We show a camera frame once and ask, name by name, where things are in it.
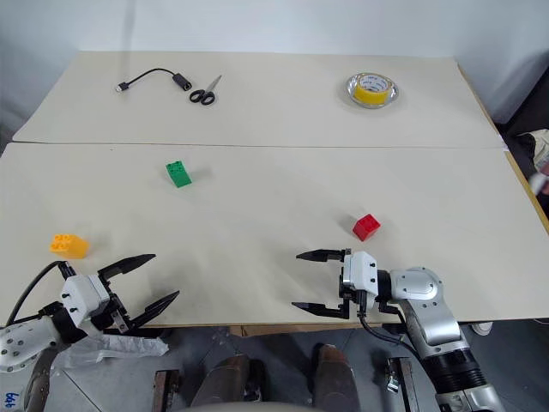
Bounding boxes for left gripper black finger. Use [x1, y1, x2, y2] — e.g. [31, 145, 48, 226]
[127, 290, 181, 331]
[97, 253, 157, 283]

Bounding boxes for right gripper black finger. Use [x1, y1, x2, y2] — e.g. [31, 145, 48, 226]
[295, 247, 353, 264]
[291, 300, 349, 319]

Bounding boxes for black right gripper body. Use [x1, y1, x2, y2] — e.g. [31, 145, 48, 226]
[338, 261, 366, 320]

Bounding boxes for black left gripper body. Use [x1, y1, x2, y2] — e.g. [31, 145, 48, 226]
[88, 276, 133, 334]

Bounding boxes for crumpled clear plastic bag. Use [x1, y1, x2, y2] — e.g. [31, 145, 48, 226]
[51, 332, 170, 370]

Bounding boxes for red toy brick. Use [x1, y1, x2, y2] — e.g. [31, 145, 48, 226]
[352, 213, 383, 242]

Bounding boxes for orange toy brick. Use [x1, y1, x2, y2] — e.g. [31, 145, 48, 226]
[48, 233, 90, 260]

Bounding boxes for dark brown rounded shape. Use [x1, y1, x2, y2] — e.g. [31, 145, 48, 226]
[311, 342, 361, 412]
[190, 354, 267, 409]

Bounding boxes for cream table cover sheet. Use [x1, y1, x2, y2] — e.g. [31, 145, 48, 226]
[0, 141, 549, 330]
[12, 50, 510, 150]

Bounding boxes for green toy brick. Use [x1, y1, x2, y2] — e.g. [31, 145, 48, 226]
[165, 159, 194, 189]

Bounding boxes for yellow tape roll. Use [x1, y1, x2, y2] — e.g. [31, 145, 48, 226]
[352, 73, 395, 105]

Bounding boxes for cream patterned cloth bag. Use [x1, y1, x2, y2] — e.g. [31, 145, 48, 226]
[516, 128, 549, 173]

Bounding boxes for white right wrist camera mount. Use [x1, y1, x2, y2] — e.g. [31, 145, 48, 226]
[342, 251, 379, 297]

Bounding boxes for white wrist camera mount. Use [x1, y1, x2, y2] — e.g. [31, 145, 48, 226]
[59, 274, 112, 327]
[342, 251, 379, 297]

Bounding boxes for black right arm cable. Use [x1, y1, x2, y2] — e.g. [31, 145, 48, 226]
[356, 300, 430, 361]

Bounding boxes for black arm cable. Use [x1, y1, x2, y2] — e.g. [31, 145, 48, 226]
[3, 259, 72, 327]
[356, 300, 430, 361]

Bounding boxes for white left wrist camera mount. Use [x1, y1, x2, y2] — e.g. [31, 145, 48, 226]
[59, 274, 112, 327]

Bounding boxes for rusty metal frame bar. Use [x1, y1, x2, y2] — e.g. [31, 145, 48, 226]
[152, 367, 182, 412]
[383, 355, 425, 412]

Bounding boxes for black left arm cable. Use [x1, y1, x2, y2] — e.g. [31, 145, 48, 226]
[3, 259, 72, 327]

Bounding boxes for black USB adapter cable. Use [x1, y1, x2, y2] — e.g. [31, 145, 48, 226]
[117, 68, 193, 94]

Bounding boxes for black-handled scissors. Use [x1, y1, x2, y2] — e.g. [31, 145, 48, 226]
[189, 75, 223, 107]

